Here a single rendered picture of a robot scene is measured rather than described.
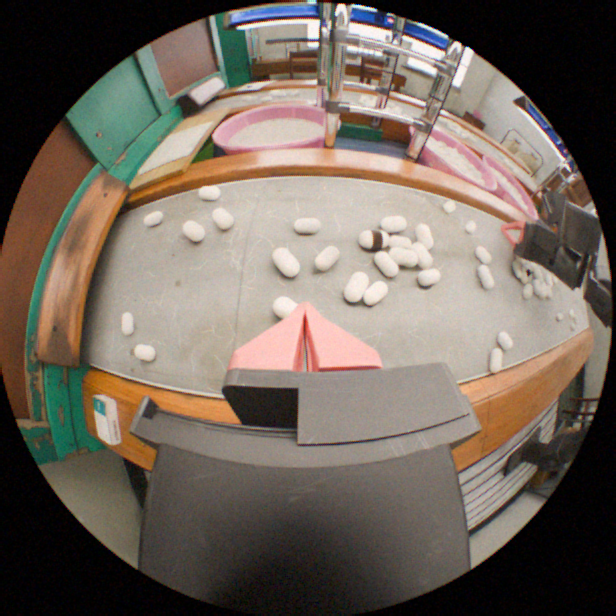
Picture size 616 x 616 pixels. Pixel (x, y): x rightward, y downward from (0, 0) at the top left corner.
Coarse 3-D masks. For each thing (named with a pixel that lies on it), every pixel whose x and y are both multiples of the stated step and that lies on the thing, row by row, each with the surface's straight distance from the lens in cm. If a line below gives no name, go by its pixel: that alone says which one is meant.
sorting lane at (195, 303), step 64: (192, 192) 37; (256, 192) 31; (320, 192) 29; (384, 192) 33; (128, 256) 38; (192, 256) 27; (256, 256) 23; (448, 256) 31; (512, 256) 49; (192, 320) 24; (256, 320) 21; (384, 320) 22; (448, 320) 27; (512, 320) 40; (192, 384) 23
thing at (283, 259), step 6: (276, 252) 21; (282, 252) 21; (288, 252) 21; (276, 258) 21; (282, 258) 20; (288, 258) 20; (294, 258) 21; (276, 264) 21; (282, 264) 20; (288, 264) 20; (294, 264) 20; (282, 270) 20; (288, 270) 20; (294, 270) 20; (288, 276) 21
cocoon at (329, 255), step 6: (330, 246) 22; (324, 252) 21; (330, 252) 21; (336, 252) 21; (318, 258) 21; (324, 258) 21; (330, 258) 21; (336, 258) 21; (318, 264) 21; (324, 264) 20; (330, 264) 21; (324, 270) 21
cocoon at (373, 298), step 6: (378, 282) 21; (372, 288) 20; (378, 288) 21; (384, 288) 21; (366, 294) 20; (372, 294) 20; (378, 294) 20; (384, 294) 21; (366, 300) 20; (372, 300) 20; (378, 300) 21
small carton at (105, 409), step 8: (96, 400) 31; (104, 400) 30; (112, 400) 30; (96, 408) 32; (104, 408) 30; (112, 408) 30; (96, 416) 32; (104, 416) 30; (112, 416) 30; (96, 424) 33; (104, 424) 31; (112, 424) 31; (104, 432) 32; (112, 432) 31; (104, 440) 33; (112, 440) 31; (120, 440) 32
